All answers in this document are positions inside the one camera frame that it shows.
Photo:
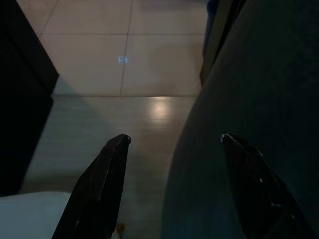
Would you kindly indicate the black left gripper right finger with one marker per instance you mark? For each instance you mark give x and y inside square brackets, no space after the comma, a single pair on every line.
[256,199]

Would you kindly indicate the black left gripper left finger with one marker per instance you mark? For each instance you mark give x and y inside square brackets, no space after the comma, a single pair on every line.
[99,194]

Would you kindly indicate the dark grey pillow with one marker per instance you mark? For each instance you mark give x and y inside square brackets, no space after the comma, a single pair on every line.
[269,87]

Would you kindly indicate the white cushion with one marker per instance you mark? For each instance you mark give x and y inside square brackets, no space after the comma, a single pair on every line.
[30,216]

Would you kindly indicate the black cabinet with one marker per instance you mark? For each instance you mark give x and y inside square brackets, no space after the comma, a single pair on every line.
[20,99]

